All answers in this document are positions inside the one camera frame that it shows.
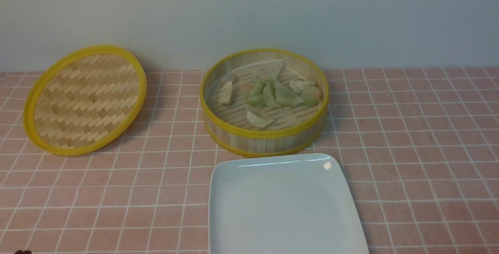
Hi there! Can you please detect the white dumpling front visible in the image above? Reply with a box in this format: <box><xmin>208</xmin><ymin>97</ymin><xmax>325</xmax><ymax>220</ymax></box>
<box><xmin>246</xmin><ymin>108</ymin><xmax>275</xmax><ymax>128</ymax></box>

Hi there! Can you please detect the white dumpling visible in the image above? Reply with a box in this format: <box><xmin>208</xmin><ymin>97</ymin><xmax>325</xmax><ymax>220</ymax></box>
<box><xmin>246</xmin><ymin>108</ymin><xmax>275</xmax><ymax>128</ymax></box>
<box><xmin>217</xmin><ymin>80</ymin><xmax>234</xmax><ymax>105</ymax></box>

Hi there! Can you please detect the white square plate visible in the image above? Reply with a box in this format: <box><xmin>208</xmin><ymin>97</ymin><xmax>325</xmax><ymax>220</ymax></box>
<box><xmin>208</xmin><ymin>153</ymin><xmax>369</xmax><ymax>254</ymax></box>

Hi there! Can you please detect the yellow-rimmed bamboo steamer basket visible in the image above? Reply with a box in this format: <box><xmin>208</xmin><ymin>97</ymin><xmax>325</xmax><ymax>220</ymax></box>
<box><xmin>200</xmin><ymin>48</ymin><xmax>330</xmax><ymax>157</ymax></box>

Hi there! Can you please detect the white dumpling left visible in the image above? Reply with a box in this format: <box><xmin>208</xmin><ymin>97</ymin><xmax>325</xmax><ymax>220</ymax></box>
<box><xmin>217</xmin><ymin>80</ymin><xmax>234</xmax><ymax>105</ymax></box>

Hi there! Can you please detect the green dumpling centre left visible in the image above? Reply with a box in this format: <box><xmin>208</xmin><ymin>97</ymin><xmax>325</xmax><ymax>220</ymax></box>
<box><xmin>248</xmin><ymin>77</ymin><xmax>266</xmax><ymax>97</ymax></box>

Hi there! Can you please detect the large green dumpling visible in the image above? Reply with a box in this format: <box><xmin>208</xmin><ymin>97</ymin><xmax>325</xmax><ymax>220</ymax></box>
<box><xmin>274</xmin><ymin>81</ymin><xmax>304</xmax><ymax>108</ymax></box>

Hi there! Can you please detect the pale dumpling upper right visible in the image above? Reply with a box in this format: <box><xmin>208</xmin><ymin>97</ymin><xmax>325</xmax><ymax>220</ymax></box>
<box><xmin>289</xmin><ymin>80</ymin><xmax>315</xmax><ymax>94</ymax></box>

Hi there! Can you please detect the pink green dumpling right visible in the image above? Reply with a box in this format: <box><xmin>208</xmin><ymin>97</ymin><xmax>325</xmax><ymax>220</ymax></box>
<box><xmin>299</xmin><ymin>86</ymin><xmax>322</xmax><ymax>107</ymax></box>

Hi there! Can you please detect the woven bamboo steamer lid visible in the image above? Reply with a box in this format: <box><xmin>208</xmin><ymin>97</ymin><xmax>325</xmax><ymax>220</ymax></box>
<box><xmin>23</xmin><ymin>45</ymin><xmax>147</xmax><ymax>157</ymax></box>

